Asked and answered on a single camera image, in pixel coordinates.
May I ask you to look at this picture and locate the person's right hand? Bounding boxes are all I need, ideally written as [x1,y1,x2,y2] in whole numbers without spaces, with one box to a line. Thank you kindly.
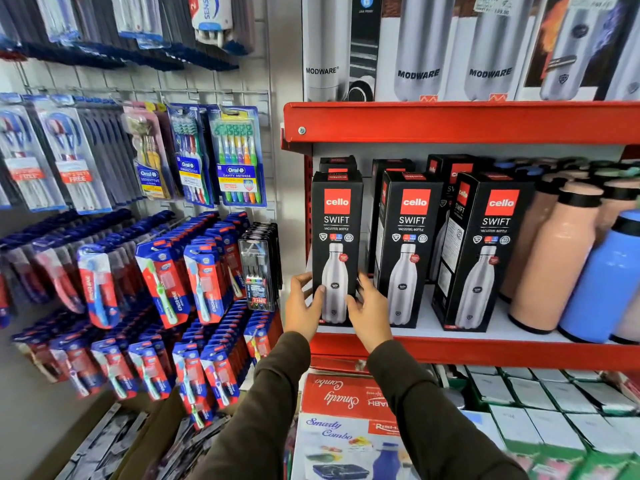
[346,272,395,354]

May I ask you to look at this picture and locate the person's left hand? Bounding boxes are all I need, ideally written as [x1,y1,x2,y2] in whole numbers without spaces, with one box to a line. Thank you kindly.
[283,272,326,343]

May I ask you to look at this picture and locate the black steel bottle box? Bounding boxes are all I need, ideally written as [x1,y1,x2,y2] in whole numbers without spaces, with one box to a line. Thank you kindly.
[431,172,536,333]
[367,158,416,275]
[319,155,359,174]
[311,170,365,327]
[373,170,445,329]
[425,154,482,285]

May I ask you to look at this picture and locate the person's right forearm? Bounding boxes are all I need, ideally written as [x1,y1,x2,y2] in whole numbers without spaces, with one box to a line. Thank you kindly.
[366,340,531,480]

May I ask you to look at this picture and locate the person's left forearm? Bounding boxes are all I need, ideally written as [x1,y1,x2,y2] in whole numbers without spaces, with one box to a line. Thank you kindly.
[189,331,312,480]

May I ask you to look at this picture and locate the row of black toothbrush packs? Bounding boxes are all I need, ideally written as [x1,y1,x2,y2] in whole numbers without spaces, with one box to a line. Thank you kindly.
[238,222,284,313]

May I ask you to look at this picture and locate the red shelf upright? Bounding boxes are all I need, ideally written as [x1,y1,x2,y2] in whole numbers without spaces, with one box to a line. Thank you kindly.
[304,154,314,263]

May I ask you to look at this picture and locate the red white combo set box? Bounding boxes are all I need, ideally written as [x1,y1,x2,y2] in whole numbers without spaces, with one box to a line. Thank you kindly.
[289,372,423,480]

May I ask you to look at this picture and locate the red metal shelf board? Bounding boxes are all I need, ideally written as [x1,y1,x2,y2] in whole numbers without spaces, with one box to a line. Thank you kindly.
[309,332,640,374]
[281,101,640,155]

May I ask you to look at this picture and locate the yellow-topped colourful toothbrush pack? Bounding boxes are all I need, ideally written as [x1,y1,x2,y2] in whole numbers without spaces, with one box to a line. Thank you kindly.
[207,105,268,209]

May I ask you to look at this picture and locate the rows of red blue toothbrush packs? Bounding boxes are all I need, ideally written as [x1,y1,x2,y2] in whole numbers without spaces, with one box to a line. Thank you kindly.
[0,209,284,431]

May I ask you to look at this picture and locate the blue multi toothbrush pack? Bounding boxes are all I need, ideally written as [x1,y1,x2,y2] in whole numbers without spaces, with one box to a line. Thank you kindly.
[166,102,217,209]

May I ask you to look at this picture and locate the peach bottle with black collar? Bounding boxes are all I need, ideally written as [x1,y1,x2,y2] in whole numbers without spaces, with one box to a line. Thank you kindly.
[610,295,640,345]
[499,173,568,304]
[508,182,605,336]
[594,179,640,245]

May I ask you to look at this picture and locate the stack of white green boxes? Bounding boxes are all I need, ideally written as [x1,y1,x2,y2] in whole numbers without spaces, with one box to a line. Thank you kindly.
[435,364,640,480]

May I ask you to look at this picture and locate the pink yellow toothbrush pack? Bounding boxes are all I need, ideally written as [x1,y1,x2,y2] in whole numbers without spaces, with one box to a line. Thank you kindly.
[121,101,177,201]

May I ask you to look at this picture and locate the pile of dark flat packs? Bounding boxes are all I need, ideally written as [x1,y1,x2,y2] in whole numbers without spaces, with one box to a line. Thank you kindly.
[54,402,232,480]

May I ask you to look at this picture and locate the blue bottle with black collar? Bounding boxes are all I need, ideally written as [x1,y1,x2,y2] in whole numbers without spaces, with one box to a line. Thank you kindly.
[558,210,640,344]

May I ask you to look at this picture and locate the row of coloured bottles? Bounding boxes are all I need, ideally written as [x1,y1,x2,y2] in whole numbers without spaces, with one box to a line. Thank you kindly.
[492,156,640,186]

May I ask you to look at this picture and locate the white and black flask box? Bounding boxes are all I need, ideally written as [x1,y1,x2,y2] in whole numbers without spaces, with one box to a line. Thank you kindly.
[301,0,384,103]

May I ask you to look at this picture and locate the row of dark-backed toothbrush packs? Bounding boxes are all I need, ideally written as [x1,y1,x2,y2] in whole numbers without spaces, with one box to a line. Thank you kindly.
[75,97,147,208]

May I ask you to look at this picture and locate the white steel flask box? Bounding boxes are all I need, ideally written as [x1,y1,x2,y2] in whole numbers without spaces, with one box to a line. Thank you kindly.
[445,0,543,102]
[374,0,463,102]

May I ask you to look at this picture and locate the blue twin toothbrush pack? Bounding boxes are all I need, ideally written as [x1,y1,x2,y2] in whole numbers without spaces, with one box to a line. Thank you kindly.
[31,94,114,216]
[0,93,69,213]

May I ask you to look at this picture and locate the white red toothbrush pack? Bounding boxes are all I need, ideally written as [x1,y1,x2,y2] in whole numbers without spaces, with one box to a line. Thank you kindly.
[187,0,236,48]

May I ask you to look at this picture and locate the white price tag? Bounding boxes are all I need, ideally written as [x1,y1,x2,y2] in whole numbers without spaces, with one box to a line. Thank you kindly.
[473,0,514,17]

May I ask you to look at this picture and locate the flask box with flame print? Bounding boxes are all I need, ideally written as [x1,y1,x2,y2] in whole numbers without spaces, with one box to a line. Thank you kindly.
[515,0,640,102]

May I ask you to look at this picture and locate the row of hanging dark toothbrush packs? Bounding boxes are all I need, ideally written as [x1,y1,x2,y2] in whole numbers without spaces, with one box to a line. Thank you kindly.
[0,0,257,73]

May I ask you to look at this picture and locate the white wire grid panel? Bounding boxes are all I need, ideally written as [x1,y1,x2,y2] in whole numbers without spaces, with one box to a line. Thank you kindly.
[0,0,279,223]

